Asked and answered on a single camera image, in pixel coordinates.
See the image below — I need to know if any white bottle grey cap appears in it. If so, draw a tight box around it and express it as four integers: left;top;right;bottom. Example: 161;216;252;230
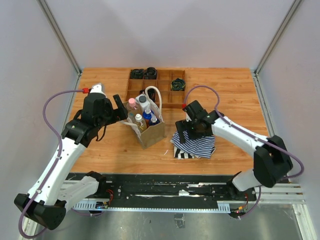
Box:
135;93;151;113

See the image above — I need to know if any dark green rolled sock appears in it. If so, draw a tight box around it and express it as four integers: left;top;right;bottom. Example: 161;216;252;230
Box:
170;78;186;92

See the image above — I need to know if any blue spray bottle orange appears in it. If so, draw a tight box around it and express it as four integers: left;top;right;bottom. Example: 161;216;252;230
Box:
142;104;154;123

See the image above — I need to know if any black rolled sock behind bag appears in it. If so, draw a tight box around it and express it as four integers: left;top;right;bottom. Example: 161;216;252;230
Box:
139;88;156;103

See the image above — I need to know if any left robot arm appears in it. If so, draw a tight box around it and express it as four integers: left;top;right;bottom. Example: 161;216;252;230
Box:
14;83;128;236

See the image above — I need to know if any black rolled sock left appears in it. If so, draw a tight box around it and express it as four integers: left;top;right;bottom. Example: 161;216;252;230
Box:
130;68;144;79

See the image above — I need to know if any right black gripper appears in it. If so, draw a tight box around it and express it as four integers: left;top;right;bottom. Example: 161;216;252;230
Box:
175;118;210;144

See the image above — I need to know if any pink cap clear bottle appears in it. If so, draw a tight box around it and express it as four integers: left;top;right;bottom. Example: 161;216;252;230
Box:
126;98;141;120

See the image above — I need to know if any wooden compartment tray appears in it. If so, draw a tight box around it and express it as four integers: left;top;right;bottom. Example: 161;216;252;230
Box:
125;69;187;109

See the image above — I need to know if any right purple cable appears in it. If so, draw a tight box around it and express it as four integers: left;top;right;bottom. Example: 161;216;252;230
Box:
181;84;305;221

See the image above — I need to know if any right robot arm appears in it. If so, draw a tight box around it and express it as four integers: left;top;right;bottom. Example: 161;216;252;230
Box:
175;100;293;200

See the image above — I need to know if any black white striped cloth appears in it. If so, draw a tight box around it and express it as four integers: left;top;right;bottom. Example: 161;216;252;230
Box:
173;147;200;160

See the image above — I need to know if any purple cable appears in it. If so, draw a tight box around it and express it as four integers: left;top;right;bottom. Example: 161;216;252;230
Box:
18;87;91;238
181;84;305;221

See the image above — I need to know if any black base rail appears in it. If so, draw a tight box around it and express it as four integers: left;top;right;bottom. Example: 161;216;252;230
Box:
73;173;257;212

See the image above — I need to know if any blue striped cloth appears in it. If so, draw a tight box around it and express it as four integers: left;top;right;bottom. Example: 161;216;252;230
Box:
170;131;216;159

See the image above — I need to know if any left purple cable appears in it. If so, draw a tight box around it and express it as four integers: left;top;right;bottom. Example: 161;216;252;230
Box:
18;87;91;238

